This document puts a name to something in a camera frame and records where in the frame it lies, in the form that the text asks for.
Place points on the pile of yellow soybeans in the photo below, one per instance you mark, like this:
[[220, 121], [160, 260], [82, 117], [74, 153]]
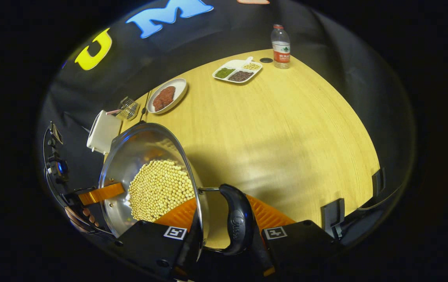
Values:
[[161, 190]]

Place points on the white round plate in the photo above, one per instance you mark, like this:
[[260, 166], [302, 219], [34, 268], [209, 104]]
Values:
[[180, 88]]

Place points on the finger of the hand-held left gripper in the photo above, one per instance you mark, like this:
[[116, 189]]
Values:
[[102, 193]]

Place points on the small black round cap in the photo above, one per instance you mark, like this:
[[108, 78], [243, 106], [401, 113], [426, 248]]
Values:
[[266, 60]]

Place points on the clear water bottle red label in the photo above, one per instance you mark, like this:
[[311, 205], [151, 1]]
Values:
[[281, 49]]

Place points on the grey bracket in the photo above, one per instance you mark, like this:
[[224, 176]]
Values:
[[332, 215]]

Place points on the pink stick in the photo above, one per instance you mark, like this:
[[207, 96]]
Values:
[[113, 112]]

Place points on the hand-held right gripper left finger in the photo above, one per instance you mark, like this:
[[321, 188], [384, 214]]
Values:
[[192, 250]]

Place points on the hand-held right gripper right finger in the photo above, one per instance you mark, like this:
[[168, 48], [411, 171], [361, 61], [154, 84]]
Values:
[[261, 254]]

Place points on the white toaster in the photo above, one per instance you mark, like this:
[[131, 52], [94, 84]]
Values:
[[103, 133]]

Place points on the white divided dish of beans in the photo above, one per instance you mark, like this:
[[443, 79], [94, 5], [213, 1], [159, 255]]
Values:
[[237, 70]]

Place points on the brown meat patty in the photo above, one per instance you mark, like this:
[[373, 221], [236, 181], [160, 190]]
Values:
[[158, 103], [169, 94]]

